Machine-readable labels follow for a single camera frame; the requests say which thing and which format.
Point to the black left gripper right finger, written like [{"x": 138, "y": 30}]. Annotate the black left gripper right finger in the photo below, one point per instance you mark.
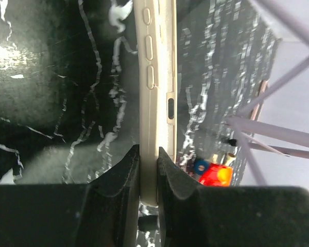
[{"x": 191, "y": 214}]

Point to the lilac tripod stand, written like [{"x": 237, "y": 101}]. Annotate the lilac tripod stand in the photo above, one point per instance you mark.
[{"x": 289, "y": 107}]

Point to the small cream plastic piece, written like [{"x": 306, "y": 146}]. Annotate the small cream plastic piece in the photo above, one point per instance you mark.
[{"x": 226, "y": 160}]

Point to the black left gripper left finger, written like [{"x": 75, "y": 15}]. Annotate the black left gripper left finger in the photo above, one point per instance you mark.
[{"x": 103, "y": 212}]

